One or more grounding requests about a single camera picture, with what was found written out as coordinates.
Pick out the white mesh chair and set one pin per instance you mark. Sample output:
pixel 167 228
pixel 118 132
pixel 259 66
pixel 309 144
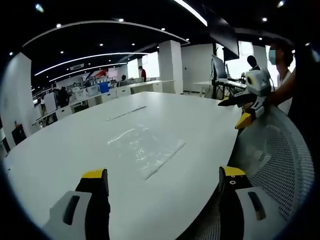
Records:
pixel 287 155

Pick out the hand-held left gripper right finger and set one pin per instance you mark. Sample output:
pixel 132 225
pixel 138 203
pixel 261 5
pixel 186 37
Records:
pixel 240 215

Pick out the blue box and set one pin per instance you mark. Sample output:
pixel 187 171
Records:
pixel 104 88

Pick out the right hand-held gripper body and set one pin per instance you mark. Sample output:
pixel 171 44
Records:
pixel 260 82

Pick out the black hanging panel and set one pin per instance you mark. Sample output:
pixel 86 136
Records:
pixel 225 42

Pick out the large clear food packaging bag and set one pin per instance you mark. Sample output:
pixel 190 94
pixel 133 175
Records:
pixel 147 150

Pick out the narrow clear food packaging bag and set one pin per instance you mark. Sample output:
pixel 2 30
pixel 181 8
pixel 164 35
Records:
pixel 125 113

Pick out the white desk with equipment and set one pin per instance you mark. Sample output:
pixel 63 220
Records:
pixel 225 83

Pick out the row of white desks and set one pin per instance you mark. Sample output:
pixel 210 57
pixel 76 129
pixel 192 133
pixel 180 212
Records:
pixel 140 87

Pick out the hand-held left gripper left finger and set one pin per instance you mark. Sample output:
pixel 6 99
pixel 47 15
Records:
pixel 75 220

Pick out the black computer monitor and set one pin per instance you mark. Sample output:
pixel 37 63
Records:
pixel 220 68

